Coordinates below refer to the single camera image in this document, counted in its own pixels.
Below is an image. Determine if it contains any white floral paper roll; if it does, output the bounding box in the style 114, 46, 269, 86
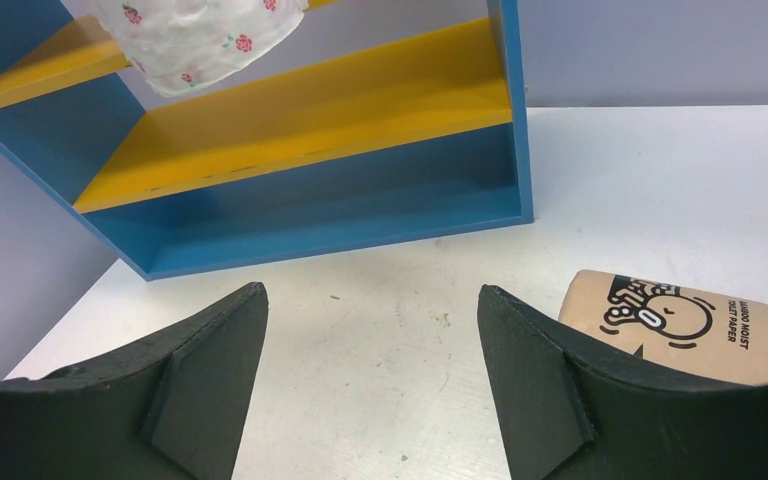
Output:
88, 0, 310, 97

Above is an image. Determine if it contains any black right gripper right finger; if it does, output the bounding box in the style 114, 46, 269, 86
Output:
477, 285, 768, 479

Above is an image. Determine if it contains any blue pink yellow shelf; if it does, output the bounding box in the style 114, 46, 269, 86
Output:
0, 1, 534, 280

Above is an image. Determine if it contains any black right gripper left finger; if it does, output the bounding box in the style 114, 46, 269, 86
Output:
0, 282, 269, 479

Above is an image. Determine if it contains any brown cartoon paper roll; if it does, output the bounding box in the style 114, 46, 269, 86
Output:
559, 270, 768, 385

